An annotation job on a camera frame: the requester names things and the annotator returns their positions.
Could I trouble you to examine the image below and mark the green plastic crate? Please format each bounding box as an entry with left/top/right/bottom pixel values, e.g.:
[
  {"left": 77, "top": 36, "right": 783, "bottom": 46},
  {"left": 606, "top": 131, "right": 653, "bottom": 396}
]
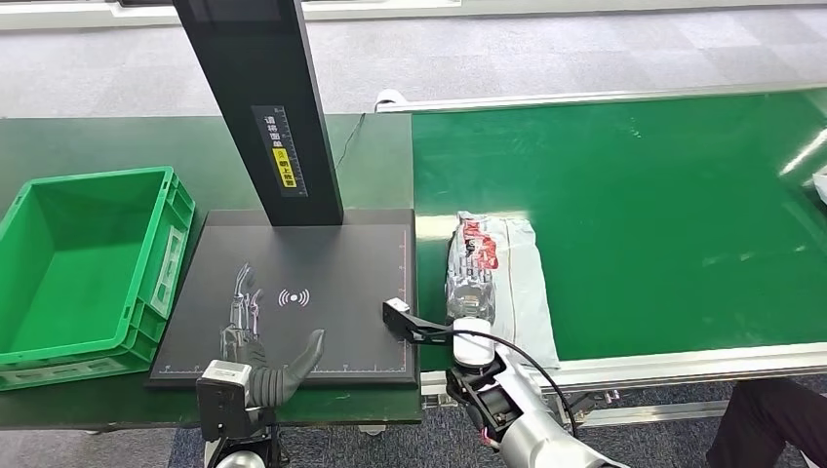
[{"left": 0, "top": 166, "right": 196, "bottom": 393}]

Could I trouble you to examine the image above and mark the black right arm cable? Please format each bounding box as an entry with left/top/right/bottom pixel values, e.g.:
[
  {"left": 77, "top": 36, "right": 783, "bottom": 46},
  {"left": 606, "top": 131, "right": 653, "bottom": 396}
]
[{"left": 446, "top": 329, "right": 580, "bottom": 442}]

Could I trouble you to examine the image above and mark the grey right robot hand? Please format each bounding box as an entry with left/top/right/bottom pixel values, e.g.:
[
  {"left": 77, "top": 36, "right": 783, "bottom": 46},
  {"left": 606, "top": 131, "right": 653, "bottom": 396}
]
[{"left": 444, "top": 224, "right": 500, "bottom": 323}]

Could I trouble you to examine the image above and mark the green conveyor belt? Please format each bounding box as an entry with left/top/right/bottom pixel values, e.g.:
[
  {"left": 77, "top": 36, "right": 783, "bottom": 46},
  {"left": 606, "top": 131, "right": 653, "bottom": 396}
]
[{"left": 411, "top": 89, "right": 827, "bottom": 363}]

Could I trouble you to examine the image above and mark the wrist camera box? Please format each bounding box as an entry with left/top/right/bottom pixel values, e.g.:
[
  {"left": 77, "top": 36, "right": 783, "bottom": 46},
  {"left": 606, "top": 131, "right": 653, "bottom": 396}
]
[
  {"left": 382, "top": 297, "right": 414, "bottom": 340},
  {"left": 195, "top": 360, "right": 255, "bottom": 442}
]

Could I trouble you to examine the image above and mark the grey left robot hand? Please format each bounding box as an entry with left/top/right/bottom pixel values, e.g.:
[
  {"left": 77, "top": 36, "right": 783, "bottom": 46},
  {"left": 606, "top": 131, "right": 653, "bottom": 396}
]
[{"left": 219, "top": 261, "right": 328, "bottom": 410}]

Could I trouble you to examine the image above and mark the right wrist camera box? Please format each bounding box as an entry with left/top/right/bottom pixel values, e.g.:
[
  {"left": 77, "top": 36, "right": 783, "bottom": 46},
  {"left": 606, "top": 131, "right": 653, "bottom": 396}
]
[{"left": 382, "top": 297, "right": 414, "bottom": 340}]

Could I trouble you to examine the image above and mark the aluminium conveyor frame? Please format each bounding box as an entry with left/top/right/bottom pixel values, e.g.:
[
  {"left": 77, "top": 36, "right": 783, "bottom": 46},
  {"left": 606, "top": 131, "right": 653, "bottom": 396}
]
[{"left": 374, "top": 80, "right": 827, "bottom": 429}]

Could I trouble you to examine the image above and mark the black scanner column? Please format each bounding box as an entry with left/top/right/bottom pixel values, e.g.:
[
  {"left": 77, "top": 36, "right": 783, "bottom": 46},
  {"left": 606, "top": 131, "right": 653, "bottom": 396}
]
[{"left": 171, "top": 0, "right": 345, "bottom": 228}]

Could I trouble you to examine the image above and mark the black scanner base plate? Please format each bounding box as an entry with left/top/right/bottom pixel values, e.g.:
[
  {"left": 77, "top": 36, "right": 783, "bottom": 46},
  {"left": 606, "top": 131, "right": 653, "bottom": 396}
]
[{"left": 144, "top": 208, "right": 421, "bottom": 390}]

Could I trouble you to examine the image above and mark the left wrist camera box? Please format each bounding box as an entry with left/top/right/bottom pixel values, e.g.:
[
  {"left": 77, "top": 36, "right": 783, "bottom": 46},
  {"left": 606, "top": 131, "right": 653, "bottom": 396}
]
[{"left": 195, "top": 360, "right": 255, "bottom": 442}]

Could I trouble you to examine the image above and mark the dark green table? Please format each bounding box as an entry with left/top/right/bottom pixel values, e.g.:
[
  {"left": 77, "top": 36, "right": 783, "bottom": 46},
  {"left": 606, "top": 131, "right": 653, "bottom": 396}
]
[{"left": 0, "top": 112, "right": 425, "bottom": 432}]

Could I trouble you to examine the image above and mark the thin black table cable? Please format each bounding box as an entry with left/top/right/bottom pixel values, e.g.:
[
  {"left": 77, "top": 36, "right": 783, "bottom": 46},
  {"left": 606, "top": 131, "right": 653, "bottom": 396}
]
[{"left": 334, "top": 112, "right": 367, "bottom": 172}]

